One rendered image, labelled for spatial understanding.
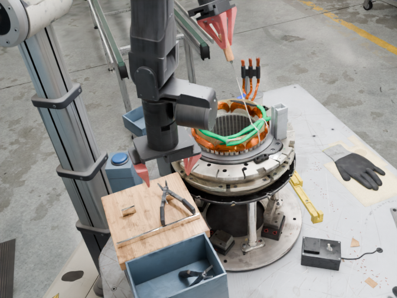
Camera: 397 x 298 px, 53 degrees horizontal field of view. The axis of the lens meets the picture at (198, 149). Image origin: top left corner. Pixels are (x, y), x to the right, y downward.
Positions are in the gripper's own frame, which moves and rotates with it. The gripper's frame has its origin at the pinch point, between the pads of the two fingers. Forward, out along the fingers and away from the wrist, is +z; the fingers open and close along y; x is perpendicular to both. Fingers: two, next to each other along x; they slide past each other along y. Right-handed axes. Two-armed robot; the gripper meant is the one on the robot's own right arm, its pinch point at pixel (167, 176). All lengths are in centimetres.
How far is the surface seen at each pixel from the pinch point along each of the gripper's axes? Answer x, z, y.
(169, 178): 9.7, 10.5, 2.9
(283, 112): 7.0, -1.9, 31.0
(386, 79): 147, 114, 226
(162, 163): 39, 33, 8
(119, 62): 143, 48, 16
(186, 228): -6.4, 9.7, 1.2
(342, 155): 20, 35, 67
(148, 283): -10.1, 18.0, -9.2
